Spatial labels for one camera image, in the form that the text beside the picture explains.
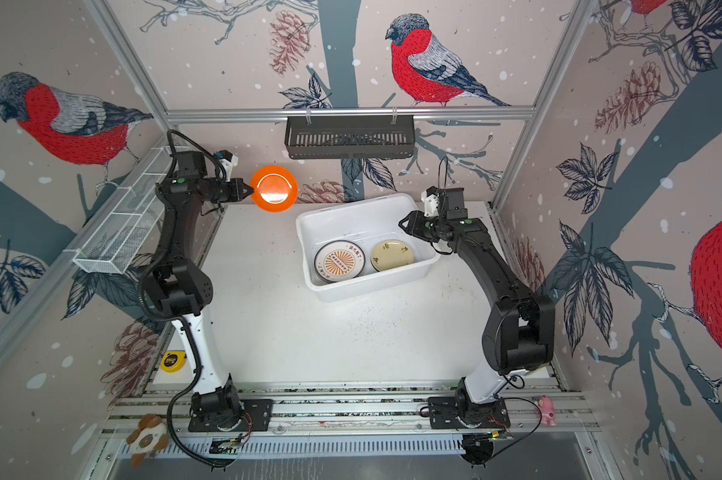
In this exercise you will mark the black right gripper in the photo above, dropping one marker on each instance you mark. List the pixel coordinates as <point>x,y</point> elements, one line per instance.
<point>417,225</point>

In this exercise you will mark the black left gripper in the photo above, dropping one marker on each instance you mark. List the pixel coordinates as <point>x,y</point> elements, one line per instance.
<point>237,195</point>

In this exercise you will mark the orange plate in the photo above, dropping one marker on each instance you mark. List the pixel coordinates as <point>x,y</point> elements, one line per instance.
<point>275,189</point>

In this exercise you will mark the cream yellow plate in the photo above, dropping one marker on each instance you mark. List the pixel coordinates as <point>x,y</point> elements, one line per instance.
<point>391,254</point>

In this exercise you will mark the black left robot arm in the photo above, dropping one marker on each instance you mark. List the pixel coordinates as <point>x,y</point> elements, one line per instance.
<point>173,288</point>

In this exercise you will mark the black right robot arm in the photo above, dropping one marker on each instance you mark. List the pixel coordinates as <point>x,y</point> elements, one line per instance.
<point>520,331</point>

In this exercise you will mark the white plastic bin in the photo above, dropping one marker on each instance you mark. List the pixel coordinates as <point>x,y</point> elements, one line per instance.
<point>365,223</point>

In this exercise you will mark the yellow tape measure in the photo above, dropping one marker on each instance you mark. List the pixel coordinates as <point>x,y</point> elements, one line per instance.
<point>173,361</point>

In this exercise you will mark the pink plush toy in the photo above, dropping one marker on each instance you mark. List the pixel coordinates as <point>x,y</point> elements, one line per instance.
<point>548,411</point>

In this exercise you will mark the brown white plush toy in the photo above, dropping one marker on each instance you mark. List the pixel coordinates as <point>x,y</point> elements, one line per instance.
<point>150,437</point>

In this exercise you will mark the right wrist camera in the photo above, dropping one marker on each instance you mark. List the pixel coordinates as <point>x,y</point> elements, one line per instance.
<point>432,199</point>

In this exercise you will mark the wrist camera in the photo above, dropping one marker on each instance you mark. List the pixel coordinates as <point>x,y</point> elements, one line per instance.
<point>432,199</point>
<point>227,158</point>

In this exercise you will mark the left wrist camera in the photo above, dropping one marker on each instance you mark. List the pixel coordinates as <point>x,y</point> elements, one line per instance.
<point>227,158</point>

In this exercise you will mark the black hanging wire basket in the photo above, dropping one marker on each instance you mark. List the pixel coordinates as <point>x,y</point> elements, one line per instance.
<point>350,137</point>

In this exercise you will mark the aluminium horizontal rail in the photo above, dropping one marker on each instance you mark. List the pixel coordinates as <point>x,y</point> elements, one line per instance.
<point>215,116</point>

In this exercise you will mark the white wire mesh shelf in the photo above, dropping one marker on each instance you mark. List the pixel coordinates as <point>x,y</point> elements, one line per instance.
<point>118,237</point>

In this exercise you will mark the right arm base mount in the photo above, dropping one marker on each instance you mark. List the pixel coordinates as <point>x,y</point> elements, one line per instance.
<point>458,412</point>

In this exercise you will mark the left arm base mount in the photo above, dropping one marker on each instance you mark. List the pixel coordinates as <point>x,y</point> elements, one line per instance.
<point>254,415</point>

